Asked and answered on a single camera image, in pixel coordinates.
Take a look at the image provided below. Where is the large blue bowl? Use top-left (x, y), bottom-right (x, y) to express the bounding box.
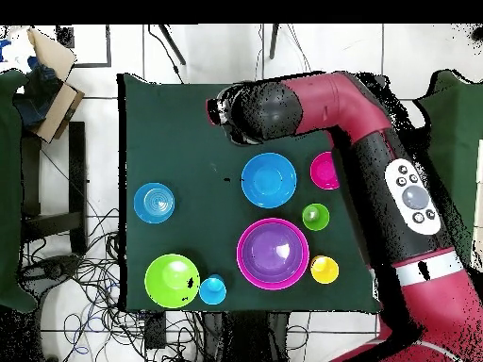
top-left (241, 152), bottom-right (298, 209)

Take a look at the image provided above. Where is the purple bowl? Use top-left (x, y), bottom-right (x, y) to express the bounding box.
top-left (241, 222), bottom-right (306, 285)

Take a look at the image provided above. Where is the large pink bowl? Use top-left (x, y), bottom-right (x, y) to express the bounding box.
top-left (236, 217), bottom-right (310, 291)

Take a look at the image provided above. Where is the green cup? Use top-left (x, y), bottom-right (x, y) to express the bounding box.
top-left (301, 203), bottom-right (331, 232)

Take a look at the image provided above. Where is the small pink bowl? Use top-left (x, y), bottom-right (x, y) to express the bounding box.
top-left (309, 151), bottom-right (341, 191)

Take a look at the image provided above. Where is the small translucent blue bowl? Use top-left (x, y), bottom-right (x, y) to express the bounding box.
top-left (132, 182), bottom-right (175, 225)

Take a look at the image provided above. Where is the blue cup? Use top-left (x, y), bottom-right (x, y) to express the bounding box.
top-left (198, 273), bottom-right (228, 305)

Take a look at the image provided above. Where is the dark green tablecloth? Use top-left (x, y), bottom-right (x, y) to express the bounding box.
top-left (116, 72), bottom-right (390, 314)

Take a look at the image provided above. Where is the yellow cup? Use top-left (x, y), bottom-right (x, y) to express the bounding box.
top-left (309, 255), bottom-right (340, 285)

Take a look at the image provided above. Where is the green bowl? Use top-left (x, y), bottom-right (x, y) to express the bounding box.
top-left (143, 253), bottom-right (202, 310)

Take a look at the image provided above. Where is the black floor box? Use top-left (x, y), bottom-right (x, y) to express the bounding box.
top-left (143, 311), bottom-right (168, 350)

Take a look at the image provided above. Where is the black tripod leg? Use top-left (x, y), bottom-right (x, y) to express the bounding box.
top-left (268, 23), bottom-right (281, 60)
top-left (157, 24), bottom-right (187, 66)

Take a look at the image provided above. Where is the dark blue bag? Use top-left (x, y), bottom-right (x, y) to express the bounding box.
top-left (14, 56), bottom-right (63, 131)

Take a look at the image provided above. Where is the green cloth side table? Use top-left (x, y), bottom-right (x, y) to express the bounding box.
top-left (0, 69), bottom-right (39, 314)
top-left (412, 69), bottom-right (483, 269)

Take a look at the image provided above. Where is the cardboard box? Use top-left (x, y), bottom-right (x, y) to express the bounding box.
top-left (12, 26), bottom-right (86, 144)

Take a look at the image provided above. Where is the tangle of black cables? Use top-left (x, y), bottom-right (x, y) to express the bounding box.
top-left (20, 206), bottom-right (205, 362)

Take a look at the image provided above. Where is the black chair frame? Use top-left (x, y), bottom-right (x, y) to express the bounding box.
top-left (20, 120), bottom-right (89, 257)

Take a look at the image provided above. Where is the grey pedestal foot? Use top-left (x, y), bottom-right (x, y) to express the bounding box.
top-left (18, 254), bottom-right (82, 293)

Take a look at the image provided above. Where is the black square frame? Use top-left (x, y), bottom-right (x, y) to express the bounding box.
top-left (55, 24), bottom-right (113, 69)

